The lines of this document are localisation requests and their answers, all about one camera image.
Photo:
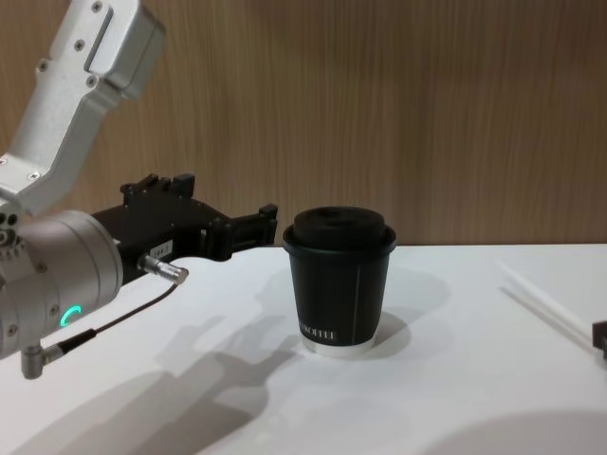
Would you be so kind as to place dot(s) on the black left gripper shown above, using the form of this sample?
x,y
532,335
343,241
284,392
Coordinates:
x,y
156,223

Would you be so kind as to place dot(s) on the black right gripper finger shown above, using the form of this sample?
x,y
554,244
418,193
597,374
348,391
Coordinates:
x,y
601,339

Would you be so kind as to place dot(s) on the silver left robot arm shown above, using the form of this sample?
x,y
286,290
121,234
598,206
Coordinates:
x,y
71,265

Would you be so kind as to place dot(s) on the thin white stick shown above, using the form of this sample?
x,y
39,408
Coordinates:
x,y
545,315
545,297

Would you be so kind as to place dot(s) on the black plastic cup lid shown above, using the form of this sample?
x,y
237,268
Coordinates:
x,y
339,223

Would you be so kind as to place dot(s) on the black paper coffee cup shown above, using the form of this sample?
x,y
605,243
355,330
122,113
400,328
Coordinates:
x,y
332,294

